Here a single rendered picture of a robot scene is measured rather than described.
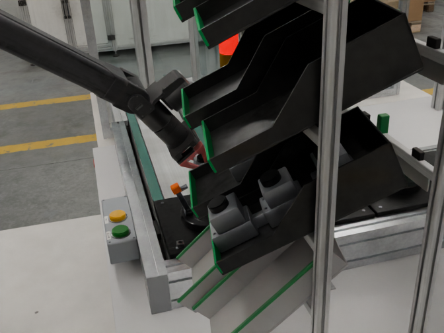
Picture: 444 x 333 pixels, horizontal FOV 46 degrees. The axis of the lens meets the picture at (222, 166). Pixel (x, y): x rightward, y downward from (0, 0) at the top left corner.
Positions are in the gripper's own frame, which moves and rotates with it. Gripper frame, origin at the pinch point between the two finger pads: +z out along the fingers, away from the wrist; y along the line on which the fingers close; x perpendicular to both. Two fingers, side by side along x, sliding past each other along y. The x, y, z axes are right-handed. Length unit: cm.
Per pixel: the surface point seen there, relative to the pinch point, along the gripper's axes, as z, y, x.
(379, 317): 36.6, -32.9, -7.8
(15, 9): 27, 803, 153
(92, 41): -18, 83, 9
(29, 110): 53, 370, 131
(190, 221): 7.4, -3.1, 11.4
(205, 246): 2.6, -20.3, 8.7
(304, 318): 27.9, -28.2, 4.3
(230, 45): -10.0, 17.6, -22.5
